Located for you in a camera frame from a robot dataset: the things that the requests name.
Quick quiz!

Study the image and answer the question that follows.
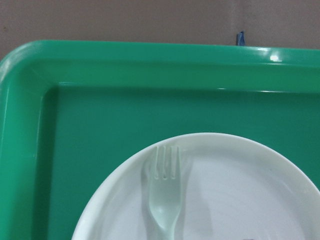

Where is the white plastic fork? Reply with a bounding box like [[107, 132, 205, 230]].
[[148, 146, 183, 240]]

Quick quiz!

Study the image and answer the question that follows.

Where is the green plastic tray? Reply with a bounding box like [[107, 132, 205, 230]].
[[0, 40, 320, 240]]

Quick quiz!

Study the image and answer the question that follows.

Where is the white round plate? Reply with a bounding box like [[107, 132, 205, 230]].
[[72, 133, 320, 240]]

